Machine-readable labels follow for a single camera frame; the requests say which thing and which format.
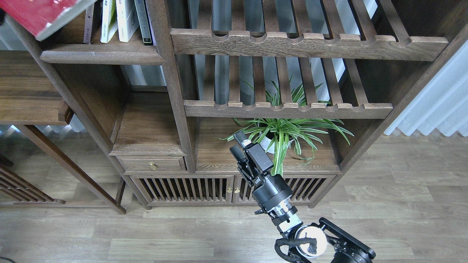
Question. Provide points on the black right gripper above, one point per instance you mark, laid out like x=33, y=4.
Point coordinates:
x=271, y=192

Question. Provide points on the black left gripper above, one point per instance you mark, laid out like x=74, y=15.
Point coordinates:
x=2, y=16

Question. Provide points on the red book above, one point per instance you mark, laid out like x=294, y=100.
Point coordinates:
x=42, y=18

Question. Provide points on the dark maroon book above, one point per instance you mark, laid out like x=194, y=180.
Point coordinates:
x=90, y=18

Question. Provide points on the yellow green book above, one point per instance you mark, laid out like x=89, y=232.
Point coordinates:
x=109, y=21

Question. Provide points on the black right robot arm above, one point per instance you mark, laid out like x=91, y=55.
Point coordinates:
x=299, y=243

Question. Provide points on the white plant pot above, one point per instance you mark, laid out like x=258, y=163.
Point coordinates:
x=270, y=143

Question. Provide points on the green spider plant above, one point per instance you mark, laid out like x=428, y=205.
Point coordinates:
x=301, y=130

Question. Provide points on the dark wooden bookshelf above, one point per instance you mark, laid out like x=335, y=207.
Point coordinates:
x=156, y=109

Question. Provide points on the white upright book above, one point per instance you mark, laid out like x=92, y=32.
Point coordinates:
x=127, y=19

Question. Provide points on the dark green upright book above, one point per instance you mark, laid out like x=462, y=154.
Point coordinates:
x=144, y=24

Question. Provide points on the white curtain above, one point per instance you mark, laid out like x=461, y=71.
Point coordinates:
x=442, y=105

